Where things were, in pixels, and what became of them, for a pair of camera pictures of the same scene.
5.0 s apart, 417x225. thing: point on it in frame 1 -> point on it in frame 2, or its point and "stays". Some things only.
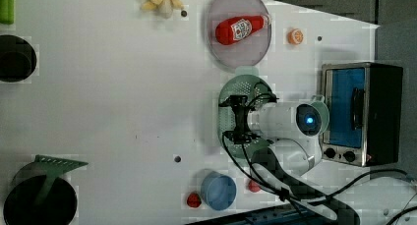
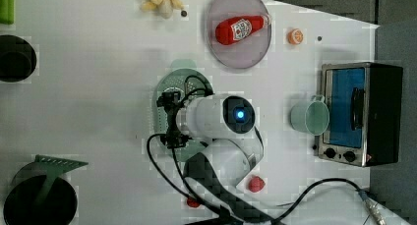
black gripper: [241, 134] -> [171, 101]
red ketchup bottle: [238, 28] stays
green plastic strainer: [246, 84] -> [184, 78]
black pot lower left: [20, 204] stays
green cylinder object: [7, 6] stays
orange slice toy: [295, 36] stays
